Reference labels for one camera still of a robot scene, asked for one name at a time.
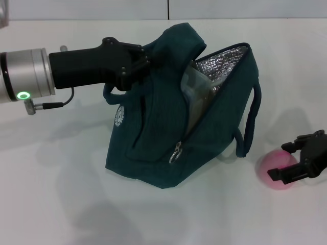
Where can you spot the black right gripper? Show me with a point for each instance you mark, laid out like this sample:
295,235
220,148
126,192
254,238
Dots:
316,155

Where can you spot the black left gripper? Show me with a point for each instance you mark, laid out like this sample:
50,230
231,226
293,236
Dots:
87,67

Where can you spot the pink peach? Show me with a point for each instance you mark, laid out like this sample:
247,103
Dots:
278,159

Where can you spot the clear plastic food container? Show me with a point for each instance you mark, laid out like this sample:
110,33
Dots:
196,86

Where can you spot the dark teal insulated lunch bag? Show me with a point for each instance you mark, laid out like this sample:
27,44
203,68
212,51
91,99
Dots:
158,127

